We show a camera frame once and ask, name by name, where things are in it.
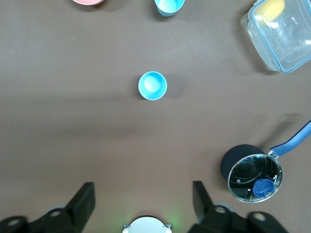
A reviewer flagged light blue plastic cup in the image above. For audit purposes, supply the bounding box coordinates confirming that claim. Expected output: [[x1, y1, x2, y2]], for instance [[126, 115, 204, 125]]
[[138, 71, 168, 101], [154, 0, 186, 17]]

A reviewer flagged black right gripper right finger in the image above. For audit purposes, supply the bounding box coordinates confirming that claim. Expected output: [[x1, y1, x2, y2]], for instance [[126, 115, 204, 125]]
[[188, 181, 290, 233]]

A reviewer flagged dark blue saucepan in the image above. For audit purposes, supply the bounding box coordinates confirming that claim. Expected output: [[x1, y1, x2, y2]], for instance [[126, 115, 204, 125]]
[[220, 118, 311, 189]]

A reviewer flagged glass lid blue knob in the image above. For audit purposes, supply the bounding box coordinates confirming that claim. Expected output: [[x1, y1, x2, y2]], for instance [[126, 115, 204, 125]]
[[227, 153, 284, 203]]

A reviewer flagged yellow round fruit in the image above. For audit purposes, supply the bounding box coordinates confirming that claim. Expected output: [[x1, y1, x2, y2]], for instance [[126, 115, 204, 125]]
[[254, 0, 285, 22]]

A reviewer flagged pink bowl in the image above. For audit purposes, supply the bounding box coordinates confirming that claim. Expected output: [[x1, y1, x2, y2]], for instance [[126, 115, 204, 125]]
[[72, 0, 105, 7]]

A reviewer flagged clear plastic container blue rim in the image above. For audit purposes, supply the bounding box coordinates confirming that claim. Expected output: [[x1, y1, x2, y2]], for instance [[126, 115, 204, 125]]
[[240, 0, 311, 74]]

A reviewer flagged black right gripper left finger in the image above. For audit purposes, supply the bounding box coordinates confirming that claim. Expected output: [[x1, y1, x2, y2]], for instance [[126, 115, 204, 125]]
[[0, 182, 96, 233]]

